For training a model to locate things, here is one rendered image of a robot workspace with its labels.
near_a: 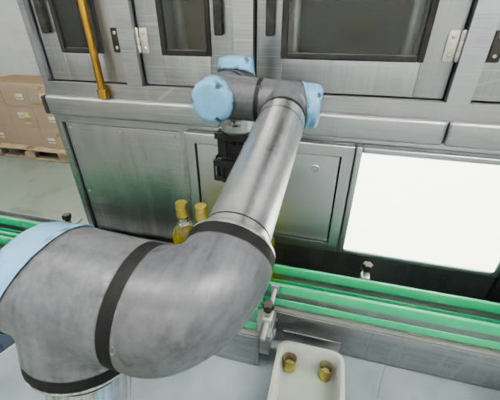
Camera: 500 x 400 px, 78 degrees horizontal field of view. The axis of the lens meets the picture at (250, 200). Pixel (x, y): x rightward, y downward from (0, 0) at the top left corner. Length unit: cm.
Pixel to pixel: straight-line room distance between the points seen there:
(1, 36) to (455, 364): 587
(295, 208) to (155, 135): 48
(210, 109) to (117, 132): 58
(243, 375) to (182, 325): 72
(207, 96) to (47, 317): 39
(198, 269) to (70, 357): 13
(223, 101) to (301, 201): 46
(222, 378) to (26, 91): 422
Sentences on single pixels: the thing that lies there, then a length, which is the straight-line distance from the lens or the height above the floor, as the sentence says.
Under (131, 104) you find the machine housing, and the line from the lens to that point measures 98.
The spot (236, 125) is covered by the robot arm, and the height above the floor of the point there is 140.
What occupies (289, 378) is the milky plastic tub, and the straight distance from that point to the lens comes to 95.
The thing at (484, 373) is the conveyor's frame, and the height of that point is 81.
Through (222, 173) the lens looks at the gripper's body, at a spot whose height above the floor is 128.
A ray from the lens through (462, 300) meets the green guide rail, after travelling 101.
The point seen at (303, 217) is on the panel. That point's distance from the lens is 93.
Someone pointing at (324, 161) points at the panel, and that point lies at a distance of 84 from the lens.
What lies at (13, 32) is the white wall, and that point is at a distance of 569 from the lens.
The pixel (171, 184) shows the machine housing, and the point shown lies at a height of 112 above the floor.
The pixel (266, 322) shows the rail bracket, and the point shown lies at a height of 96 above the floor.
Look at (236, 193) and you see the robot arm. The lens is 34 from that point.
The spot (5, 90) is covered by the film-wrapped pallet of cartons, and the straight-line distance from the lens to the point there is 493.
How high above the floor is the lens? 160
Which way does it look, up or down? 31 degrees down
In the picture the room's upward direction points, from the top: straight up
